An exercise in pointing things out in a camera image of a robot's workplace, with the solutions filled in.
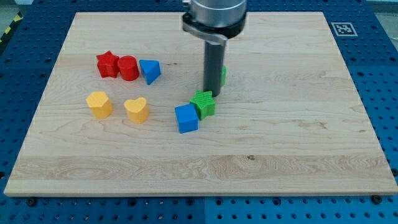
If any yellow heart block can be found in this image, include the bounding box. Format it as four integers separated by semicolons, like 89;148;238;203
124;97;149;123

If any green star block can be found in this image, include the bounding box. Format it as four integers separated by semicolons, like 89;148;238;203
190;90;215;120

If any blue cube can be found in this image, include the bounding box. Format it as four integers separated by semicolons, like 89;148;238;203
175;104;198;134

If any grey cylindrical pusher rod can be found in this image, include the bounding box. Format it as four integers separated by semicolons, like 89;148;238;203
203;41;224;97

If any red star block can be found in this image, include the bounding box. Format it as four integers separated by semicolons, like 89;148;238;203
96;50;119;78

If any yellow black hazard tape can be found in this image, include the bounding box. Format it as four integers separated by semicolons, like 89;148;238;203
1;11;24;45

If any red cylinder block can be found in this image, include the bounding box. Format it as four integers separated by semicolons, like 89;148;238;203
118;55;139;81

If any wooden board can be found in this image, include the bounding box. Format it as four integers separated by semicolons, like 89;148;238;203
4;12;397;197

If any fiducial marker tag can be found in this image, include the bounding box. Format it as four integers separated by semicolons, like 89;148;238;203
331;22;358;37

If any blue triangular prism block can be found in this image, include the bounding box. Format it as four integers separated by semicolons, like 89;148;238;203
139;60;161;85

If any yellow hexagon block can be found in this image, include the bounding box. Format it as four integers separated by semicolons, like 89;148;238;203
86;91;114;119

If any green block behind rod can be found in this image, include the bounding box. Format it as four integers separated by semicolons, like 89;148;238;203
221;65;227;87

